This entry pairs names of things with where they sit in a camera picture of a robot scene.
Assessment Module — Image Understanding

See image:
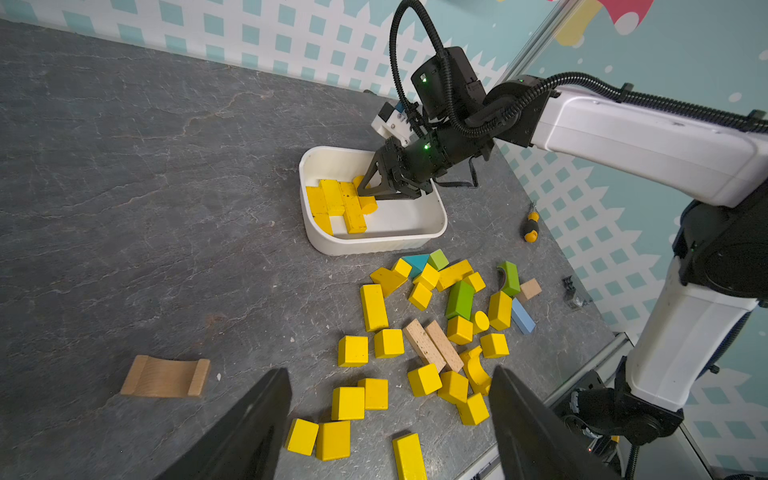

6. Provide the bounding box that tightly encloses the tan wooden cube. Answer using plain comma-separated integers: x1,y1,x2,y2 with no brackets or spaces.
516,279,542,303

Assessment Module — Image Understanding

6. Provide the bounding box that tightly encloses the yellow upright rectangular block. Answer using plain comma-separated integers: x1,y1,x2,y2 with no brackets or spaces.
360,284,389,332

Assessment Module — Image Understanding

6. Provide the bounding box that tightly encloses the yellow plank block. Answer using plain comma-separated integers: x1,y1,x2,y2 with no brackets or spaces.
319,179,345,217

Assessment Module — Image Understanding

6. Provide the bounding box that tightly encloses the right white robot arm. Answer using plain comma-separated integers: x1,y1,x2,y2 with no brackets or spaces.
357,1,767,477

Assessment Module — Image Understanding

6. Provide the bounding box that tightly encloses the teal triangular block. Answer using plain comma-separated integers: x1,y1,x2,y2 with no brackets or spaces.
402,254,429,279

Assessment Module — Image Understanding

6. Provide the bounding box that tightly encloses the left natural wooden plank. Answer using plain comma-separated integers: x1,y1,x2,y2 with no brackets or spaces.
403,319,446,373

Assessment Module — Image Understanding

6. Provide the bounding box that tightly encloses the small grey metal clip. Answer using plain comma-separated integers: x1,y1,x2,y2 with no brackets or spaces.
562,275,586,310

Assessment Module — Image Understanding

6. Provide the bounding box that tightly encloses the yellow black screwdriver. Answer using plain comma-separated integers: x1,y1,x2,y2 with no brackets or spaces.
522,203,540,243

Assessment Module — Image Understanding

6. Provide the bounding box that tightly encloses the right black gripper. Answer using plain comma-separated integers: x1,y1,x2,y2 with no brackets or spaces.
357,128,492,200

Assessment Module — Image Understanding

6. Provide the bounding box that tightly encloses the natural wooden plank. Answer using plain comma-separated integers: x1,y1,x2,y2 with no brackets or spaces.
403,319,446,373
425,321,464,373

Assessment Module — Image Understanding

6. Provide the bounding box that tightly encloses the small green cube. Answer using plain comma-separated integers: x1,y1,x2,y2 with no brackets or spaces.
427,249,450,271

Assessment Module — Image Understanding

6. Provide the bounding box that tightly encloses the white plastic tub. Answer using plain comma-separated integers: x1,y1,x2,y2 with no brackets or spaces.
298,145,449,257

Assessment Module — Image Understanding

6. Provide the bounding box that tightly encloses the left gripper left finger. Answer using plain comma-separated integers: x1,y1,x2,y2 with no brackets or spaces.
158,368,292,479

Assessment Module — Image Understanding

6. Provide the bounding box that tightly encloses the light blue block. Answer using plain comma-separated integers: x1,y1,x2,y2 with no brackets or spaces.
512,298,536,335

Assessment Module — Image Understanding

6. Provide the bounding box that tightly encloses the green rectangular block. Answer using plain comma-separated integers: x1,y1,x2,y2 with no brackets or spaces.
497,261,521,298

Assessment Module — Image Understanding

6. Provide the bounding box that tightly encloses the yellow round disc block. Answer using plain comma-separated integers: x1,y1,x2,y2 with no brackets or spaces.
471,310,490,335

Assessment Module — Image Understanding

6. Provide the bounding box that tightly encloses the yellow cube block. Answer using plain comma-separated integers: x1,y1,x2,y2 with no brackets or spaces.
374,329,405,359

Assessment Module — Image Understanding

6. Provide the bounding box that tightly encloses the yellow arch block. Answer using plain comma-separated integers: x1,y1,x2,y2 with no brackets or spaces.
460,346,492,396

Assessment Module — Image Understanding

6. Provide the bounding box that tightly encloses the right natural wooden plank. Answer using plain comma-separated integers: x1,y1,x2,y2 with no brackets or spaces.
425,321,464,373

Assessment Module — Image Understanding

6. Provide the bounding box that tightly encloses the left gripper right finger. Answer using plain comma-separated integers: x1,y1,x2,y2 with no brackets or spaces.
489,366,619,479

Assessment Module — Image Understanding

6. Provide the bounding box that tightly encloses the large yellow front block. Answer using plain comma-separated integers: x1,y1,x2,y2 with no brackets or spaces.
392,433,428,480

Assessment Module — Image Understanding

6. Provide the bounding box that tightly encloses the wooden arch block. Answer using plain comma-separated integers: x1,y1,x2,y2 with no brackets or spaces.
120,355,211,399

